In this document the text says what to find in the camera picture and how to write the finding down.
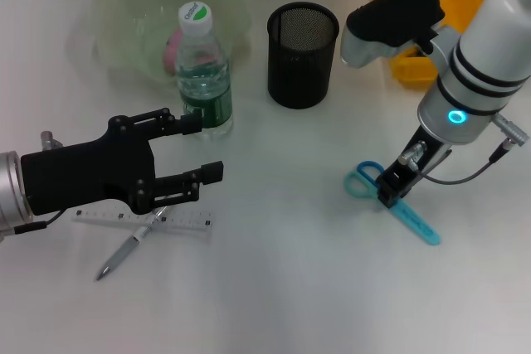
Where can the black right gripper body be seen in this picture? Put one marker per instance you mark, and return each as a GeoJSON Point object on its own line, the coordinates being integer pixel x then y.
{"type": "Point", "coordinates": [427, 151]}

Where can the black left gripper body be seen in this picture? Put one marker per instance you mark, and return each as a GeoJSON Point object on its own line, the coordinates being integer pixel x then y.
{"type": "Point", "coordinates": [83, 180]}

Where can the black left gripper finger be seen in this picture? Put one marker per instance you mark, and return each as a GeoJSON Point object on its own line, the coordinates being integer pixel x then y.
{"type": "Point", "coordinates": [212, 172]}
{"type": "Point", "coordinates": [193, 125]}

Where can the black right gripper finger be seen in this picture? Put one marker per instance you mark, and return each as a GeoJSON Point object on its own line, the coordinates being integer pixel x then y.
{"type": "Point", "coordinates": [390, 192]}

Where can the blue scissors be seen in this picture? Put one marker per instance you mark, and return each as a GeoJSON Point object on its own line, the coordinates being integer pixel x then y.
{"type": "Point", "coordinates": [417, 223]}

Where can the clear water bottle green label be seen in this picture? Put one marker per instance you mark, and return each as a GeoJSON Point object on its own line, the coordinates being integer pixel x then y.
{"type": "Point", "coordinates": [203, 80]}

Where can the clear plastic ruler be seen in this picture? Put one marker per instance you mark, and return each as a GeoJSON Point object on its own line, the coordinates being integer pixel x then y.
{"type": "Point", "coordinates": [186, 221]}

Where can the pink toy peach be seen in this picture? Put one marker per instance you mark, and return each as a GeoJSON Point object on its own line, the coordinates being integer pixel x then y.
{"type": "Point", "coordinates": [171, 53]}

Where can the silver ballpoint pen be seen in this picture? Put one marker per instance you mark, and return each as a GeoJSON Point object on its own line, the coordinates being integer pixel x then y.
{"type": "Point", "coordinates": [120, 254]}

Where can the black mesh pen holder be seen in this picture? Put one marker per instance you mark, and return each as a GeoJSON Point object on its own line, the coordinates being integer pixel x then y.
{"type": "Point", "coordinates": [300, 68]}

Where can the translucent green fruit bowl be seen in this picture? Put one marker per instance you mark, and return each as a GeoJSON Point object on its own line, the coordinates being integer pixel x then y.
{"type": "Point", "coordinates": [124, 22]}

